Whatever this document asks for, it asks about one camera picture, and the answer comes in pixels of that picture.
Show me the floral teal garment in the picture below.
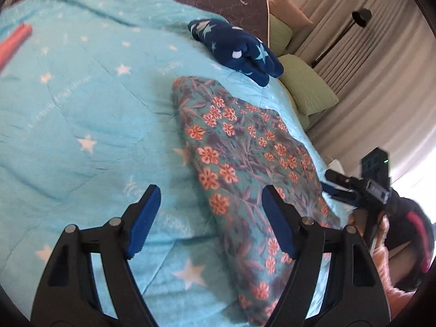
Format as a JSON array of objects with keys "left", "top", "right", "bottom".
[{"left": 172, "top": 76, "right": 340, "bottom": 326}]

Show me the light blue star blanket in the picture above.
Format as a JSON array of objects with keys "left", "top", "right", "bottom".
[{"left": 1, "top": 0, "right": 326, "bottom": 326}]

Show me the green pillow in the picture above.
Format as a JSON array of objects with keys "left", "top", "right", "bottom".
[{"left": 269, "top": 15, "right": 339, "bottom": 130}]

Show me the grey curtain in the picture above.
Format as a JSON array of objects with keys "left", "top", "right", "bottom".
[{"left": 289, "top": 0, "right": 435, "bottom": 180}]

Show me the navy star garment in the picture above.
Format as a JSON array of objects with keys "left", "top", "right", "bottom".
[{"left": 188, "top": 19, "right": 284, "bottom": 87}]

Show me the folded pink garment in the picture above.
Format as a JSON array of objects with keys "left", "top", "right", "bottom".
[{"left": 0, "top": 24, "right": 32, "bottom": 70}]

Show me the person's right hand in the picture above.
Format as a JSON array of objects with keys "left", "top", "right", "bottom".
[{"left": 348, "top": 209, "right": 389, "bottom": 254}]

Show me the black floor lamp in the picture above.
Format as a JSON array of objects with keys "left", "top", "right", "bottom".
[{"left": 310, "top": 8, "right": 373, "bottom": 69}]

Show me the beige pillow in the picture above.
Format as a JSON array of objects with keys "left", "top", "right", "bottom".
[{"left": 269, "top": 0, "right": 313, "bottom": 30}]

